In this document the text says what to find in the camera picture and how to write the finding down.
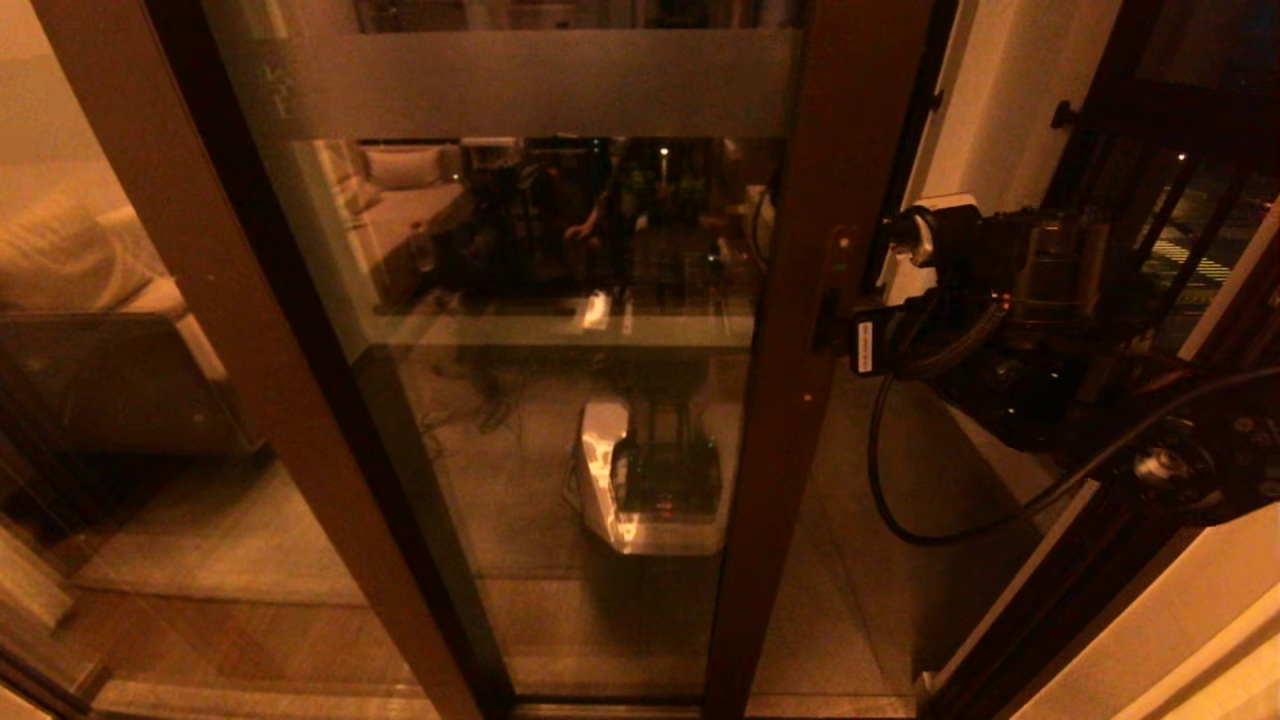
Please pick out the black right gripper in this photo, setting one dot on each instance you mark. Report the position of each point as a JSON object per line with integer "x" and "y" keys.
{"x": 940, "y": 335}

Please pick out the brown framed sliding glass door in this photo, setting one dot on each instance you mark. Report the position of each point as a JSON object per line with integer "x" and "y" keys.
{"x": 850, "y": 120}

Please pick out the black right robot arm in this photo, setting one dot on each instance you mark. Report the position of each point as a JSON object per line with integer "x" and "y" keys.
{"x": 1150, "y": 400}

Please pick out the dark brown door jamb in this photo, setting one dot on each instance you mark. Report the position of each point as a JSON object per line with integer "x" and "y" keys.
{"x": 1100, "y": 580}

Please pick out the black window guard railing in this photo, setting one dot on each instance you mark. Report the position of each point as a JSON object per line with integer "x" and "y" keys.
{"x": 1170, "y": 110}

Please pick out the brown framed fixed glass panel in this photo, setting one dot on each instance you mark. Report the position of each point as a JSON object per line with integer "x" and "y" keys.
{"x": 250, "y": 300}

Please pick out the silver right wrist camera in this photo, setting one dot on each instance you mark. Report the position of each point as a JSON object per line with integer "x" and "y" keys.
{"x": 940, "y": 235}

